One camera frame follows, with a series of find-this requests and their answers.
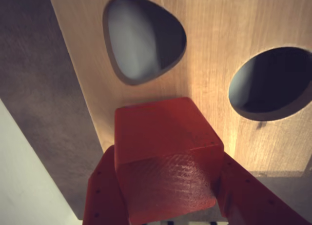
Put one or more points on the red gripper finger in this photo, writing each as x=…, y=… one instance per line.
x=104, y=193
x=248, y=200

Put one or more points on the red cube block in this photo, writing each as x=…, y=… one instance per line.
x=165, y=137

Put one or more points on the wooden shape sorter box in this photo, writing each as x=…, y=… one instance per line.
x=207, y=51

